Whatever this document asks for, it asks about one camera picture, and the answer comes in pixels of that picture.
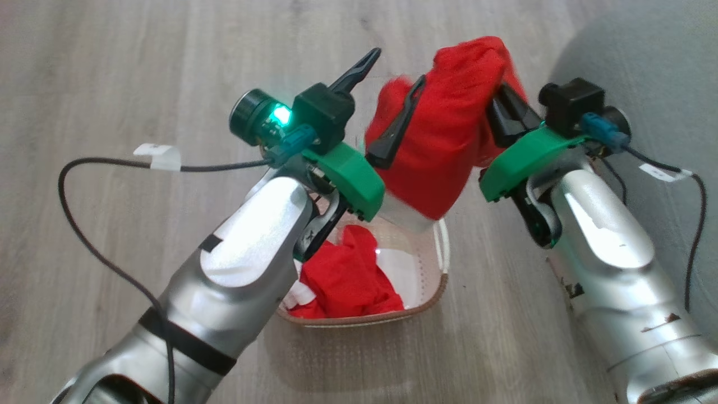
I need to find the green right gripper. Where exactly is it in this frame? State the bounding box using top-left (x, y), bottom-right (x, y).
top-left (480, 84), bottom-right (585, 203)

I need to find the cream basket with brown rim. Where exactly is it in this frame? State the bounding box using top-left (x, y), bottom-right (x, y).
top-left (275, 216), bottom-right (451, 329)

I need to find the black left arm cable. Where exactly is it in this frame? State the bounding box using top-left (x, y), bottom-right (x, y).
top-left (58, 157), bottom-right (277, 404)

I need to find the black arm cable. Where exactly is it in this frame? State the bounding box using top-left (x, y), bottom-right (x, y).
top-left (58, 157), bottom-right (277, 404)
top-left (595, 145), bottom-right (707, 313)

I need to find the white cable label tag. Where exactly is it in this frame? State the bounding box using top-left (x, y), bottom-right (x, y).
top-left (134, 143), bottom-right (182, 172)
top-left (639, 163), bottom-right (693, 183)

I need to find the red garment with white trim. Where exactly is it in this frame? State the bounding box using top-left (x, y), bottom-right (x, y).
top-left (365, 36), bottom-right (531, 233)
top-left (283, 224), bottom-right (406, 319)

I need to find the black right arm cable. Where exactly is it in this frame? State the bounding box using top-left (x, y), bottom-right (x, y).
top-left (595, 145), bottom-right (707, 313)

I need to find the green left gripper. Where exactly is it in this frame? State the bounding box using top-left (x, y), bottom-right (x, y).
top-left (303, 48), bottom-right (427, 222)

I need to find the grey fabric sofa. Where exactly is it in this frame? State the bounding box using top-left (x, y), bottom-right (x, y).
top-left (547, 0), bottom-right (718, 343)

